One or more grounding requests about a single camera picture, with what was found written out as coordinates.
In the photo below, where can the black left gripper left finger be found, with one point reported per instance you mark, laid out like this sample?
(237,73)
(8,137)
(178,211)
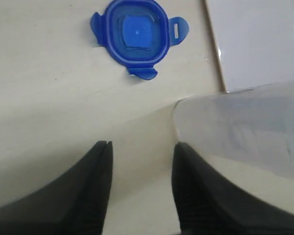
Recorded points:
(73,204)

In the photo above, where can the clear plastic tall container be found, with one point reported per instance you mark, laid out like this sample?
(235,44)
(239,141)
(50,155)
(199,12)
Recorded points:
(255,127)

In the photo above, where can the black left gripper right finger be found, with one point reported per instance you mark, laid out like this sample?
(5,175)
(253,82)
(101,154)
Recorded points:
(209,204)

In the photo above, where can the blue plastic container lid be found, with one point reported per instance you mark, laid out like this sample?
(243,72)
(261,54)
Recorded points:
(138,34)

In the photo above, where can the white rectangular plastic tray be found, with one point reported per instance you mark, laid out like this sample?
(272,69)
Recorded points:
(254,41)

